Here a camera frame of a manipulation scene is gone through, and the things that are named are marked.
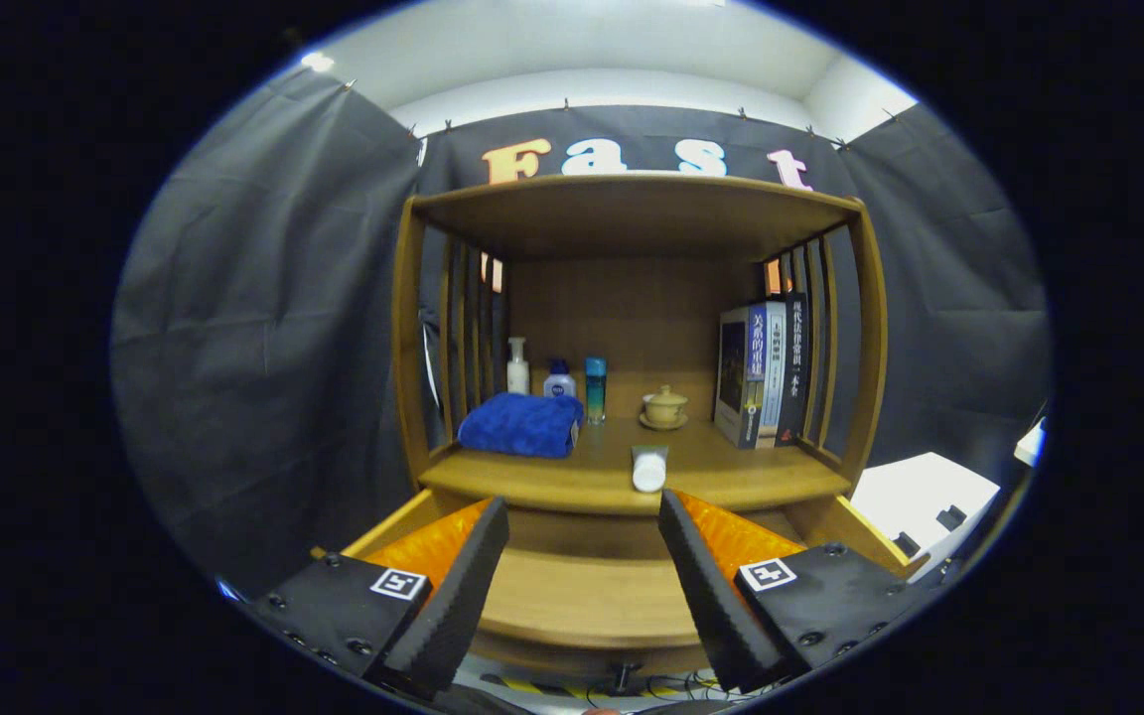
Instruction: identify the wooden drawer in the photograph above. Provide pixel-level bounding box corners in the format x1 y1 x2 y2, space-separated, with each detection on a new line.
312 487 930 678

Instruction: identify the beige lidded tea cup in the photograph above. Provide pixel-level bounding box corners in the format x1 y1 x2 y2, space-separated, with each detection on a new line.
643 385 689 423

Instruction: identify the white furniture unit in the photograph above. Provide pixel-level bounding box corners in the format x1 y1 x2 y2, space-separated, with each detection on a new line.
850 452 1002 579

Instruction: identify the white box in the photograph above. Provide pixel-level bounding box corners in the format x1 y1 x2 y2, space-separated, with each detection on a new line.
1014 417 1048 468

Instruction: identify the wooden countertop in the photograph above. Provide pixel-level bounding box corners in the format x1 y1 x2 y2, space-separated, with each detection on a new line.
418 417 852 515

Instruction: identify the white tube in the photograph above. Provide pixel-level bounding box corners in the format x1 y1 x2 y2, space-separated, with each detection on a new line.
632 445 669 494

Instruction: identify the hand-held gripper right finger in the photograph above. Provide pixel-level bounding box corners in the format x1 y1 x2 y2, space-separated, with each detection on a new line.
657 489 930 694

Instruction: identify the book with pale spine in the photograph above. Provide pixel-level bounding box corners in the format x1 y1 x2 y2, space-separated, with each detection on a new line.
756 301 788 448

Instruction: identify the book with black spine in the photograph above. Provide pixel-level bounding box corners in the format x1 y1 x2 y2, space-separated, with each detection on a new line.
776 292 811 446

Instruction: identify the black floor cable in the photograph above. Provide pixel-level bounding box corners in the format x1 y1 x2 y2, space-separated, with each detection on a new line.
572 667 732 708

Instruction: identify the black backdrop cloth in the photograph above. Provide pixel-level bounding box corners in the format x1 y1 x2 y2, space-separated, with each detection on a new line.
113 68 1052 597

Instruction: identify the teal gradient bottle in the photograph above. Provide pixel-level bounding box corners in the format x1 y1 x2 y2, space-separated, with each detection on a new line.
585 357 609 426

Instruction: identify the wooden cabinet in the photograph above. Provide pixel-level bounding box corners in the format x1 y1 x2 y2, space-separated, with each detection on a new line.
312 174 930 678

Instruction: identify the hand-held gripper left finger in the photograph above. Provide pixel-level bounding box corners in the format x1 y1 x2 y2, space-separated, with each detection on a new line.
252 495 511 701

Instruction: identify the folded blue towel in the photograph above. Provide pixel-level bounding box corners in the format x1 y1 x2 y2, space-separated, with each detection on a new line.
457 392 585 460

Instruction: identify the dark book with blue spine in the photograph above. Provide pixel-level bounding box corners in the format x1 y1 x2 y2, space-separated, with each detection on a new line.
713 303 768 450

